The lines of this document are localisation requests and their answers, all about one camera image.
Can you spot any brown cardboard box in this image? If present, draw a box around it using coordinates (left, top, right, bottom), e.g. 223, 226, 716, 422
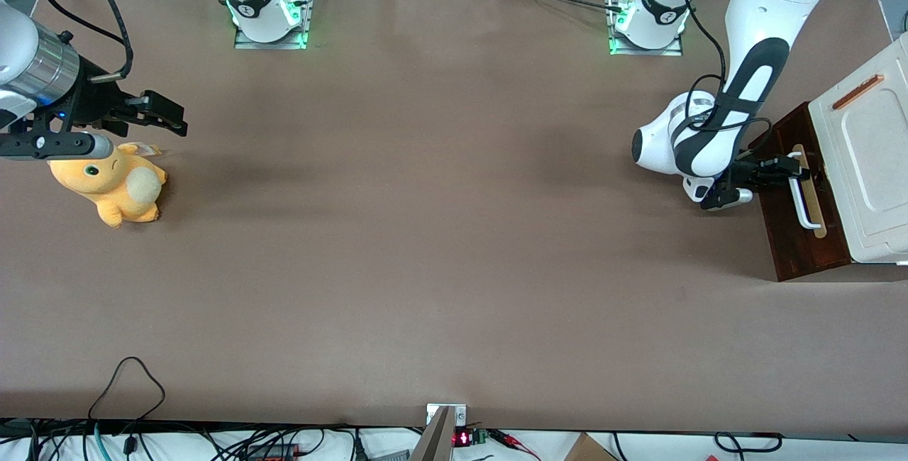
563, 433, 619, 461

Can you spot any dark wood drawer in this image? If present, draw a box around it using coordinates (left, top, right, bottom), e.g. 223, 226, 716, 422
748, 101, 852, 282

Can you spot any black floor cable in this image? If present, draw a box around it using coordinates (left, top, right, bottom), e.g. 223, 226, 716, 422
713, 432, 784, 452

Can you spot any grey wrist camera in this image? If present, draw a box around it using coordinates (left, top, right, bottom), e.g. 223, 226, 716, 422
700, 187, 754, 212
0, 132, 114, 161

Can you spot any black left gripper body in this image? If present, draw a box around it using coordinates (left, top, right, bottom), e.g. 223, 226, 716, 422
713, 158, 768, 198

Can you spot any red wire pair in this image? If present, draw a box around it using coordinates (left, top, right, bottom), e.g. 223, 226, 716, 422
488, 430, 541, 460

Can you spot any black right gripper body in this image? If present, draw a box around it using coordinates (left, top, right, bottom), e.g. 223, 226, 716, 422
43, 57, 148, 133

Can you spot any light wood handle strip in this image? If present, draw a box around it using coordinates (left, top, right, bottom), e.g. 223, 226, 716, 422
792, 144, 828, 239

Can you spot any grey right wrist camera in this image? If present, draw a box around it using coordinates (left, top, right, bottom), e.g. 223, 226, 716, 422
0, 132, 114, 161

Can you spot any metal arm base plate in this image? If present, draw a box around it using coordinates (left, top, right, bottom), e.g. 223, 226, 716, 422
234, 0, 314, 50
607, 0, 684, 57

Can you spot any white drawer handle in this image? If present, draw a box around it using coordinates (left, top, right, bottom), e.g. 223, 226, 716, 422
786, 152, 821, 229

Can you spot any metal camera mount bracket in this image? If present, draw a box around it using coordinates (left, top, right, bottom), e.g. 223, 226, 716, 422
409, 404, 468, 461

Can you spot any copper cabinet handle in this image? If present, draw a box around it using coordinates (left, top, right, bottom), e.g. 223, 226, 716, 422
831, 74, 885, 111

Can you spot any orange plush toy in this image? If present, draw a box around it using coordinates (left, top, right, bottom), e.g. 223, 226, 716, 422
48, 142, 168, 228

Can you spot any looped black cable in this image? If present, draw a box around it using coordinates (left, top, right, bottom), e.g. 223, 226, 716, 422
88, 357, 166, 423

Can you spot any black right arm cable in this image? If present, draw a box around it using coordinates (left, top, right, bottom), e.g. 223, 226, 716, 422
39, 0, 135, 83

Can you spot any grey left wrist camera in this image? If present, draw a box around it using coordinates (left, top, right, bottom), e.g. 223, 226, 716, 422
700, 187, 754, 212

